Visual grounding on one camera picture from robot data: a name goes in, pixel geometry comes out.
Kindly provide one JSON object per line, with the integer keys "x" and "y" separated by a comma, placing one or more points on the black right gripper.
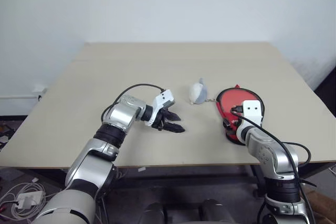
{"x": 229, "y": 124}

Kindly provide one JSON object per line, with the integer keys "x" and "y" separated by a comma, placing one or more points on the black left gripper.
{"x": 160, "y": 121}

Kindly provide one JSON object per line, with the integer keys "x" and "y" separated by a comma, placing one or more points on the red black paddle case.
{"x": 260, "y": 100}

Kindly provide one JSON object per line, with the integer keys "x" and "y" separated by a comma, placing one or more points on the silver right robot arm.
{"x": 265, "y": 150}

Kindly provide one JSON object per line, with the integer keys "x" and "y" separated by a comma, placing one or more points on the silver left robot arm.
{"x": 86, "y": 161}

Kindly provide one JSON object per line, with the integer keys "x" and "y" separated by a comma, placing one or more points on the small white tape label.
{"x": 142, "y": 169}

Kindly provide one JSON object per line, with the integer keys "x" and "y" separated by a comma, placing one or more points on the dark rounded shape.
{"x": 155, "y": 213}
{"x": 214, "y": 211}

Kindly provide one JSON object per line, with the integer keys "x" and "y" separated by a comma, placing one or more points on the black furniture panel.
{"x": 326, "y": 90}

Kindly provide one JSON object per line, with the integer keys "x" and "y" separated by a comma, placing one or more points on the white power adapter box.
{"x": 29, "y": 199}

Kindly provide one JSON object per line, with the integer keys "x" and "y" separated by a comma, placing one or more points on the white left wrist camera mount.
{"x": 164, "y": 100}

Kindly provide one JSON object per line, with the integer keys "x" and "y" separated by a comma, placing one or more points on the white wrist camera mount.
{"x": 164, "y": 100}
{"x": 252, "y": 109}

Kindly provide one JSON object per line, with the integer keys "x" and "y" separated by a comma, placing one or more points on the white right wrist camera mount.
{"x": 252, "y": 109}

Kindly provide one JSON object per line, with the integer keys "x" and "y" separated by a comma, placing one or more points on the black metal table frame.
{"x": 255, "y": 179}

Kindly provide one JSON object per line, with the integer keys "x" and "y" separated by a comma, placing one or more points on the white wall socket box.
{"x": 39, "y": 88}

